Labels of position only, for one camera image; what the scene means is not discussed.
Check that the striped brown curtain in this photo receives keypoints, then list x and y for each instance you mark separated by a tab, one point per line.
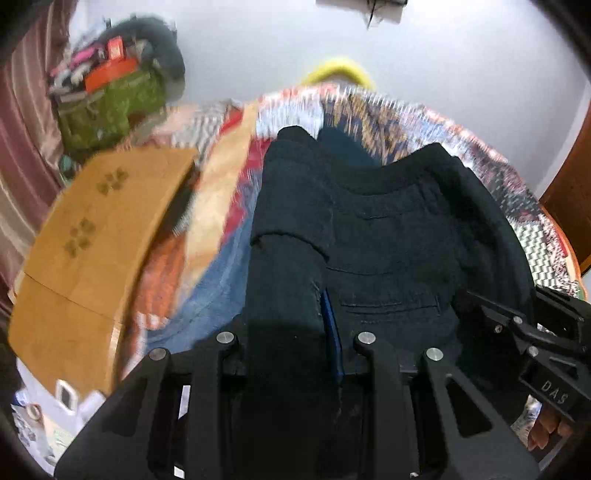
23	152

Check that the patchwork printed blanket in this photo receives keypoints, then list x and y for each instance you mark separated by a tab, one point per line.
406	120

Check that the yellow cushion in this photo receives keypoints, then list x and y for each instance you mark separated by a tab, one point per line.
339	67

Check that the green fabric bag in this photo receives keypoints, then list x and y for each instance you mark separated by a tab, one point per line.
115	110

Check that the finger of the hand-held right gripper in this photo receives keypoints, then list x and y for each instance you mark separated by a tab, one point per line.
494	314
563	302

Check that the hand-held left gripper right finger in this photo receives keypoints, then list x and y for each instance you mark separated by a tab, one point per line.
333	341

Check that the wooden door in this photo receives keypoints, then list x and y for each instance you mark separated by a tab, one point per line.
570	184

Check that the pile of colourful clothes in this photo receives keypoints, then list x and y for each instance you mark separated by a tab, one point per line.
74	69

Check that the black pants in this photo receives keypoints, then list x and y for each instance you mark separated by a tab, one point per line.
392	221

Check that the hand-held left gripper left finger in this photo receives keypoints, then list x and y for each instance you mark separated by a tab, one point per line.
210	392

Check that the dark grey cloth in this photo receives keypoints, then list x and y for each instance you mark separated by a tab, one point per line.
161	50

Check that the small white device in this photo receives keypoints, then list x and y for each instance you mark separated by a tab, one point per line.
68	394

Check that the orange box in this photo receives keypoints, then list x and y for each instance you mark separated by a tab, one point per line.
111	74

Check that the person's right hand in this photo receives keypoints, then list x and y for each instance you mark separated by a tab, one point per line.
547	429

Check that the red floral printed blanket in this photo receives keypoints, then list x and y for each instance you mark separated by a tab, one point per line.
207	286

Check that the dark teal cloth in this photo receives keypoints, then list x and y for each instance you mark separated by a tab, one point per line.
344	145

